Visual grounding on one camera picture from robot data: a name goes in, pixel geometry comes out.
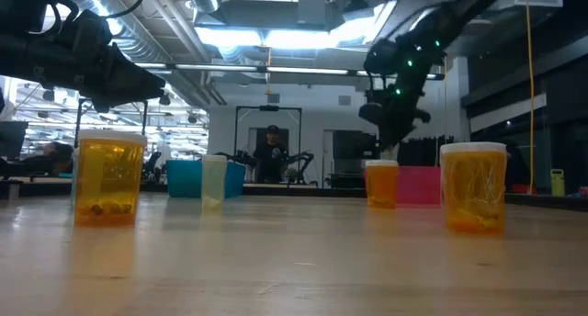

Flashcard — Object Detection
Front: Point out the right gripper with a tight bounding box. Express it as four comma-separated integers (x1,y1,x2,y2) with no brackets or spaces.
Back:
357,93,433,148

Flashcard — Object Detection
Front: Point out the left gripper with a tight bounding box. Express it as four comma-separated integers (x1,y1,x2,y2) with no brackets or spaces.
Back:
0,33,166,115

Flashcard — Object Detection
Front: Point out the small orange pill bottle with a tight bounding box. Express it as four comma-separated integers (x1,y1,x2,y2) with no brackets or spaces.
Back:
365,159,400,210

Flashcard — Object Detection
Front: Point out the pale green pill bottle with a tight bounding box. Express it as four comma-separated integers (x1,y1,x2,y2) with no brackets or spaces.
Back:
200,153,229,211

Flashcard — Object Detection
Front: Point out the red plastic bin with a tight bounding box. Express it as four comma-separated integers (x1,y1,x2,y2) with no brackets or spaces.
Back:
362,165,442,206

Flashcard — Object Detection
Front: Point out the blue plastic bin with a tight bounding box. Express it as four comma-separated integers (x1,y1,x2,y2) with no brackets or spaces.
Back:
164,159,247,199

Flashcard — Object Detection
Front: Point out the black curtain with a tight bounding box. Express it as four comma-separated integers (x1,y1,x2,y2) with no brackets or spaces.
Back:
397,135,456,168

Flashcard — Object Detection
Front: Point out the black cabinet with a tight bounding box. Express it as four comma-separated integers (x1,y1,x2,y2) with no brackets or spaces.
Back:
331,130,381,189

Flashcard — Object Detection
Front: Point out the person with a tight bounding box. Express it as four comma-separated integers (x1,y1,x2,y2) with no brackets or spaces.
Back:
20,141,74,177
252,124,289,185

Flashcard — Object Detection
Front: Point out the long ceiling light strip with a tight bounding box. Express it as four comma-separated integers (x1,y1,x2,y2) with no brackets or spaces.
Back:
132,62,445,81

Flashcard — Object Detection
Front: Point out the dark computer monitor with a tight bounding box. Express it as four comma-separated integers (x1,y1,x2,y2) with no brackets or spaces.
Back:
0,120,29,160

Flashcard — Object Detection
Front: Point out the lime green container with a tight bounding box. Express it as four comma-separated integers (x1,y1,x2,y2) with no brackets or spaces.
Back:
549,168,566,198

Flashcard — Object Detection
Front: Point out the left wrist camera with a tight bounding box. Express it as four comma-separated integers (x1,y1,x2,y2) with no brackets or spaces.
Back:
59,7,115,55

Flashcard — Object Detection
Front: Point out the black camera cable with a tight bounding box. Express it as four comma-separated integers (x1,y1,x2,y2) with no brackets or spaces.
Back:
103,0,146,19

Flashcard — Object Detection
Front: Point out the yellow extension cable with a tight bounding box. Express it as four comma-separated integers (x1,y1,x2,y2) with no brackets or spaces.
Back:
525,3,537,196

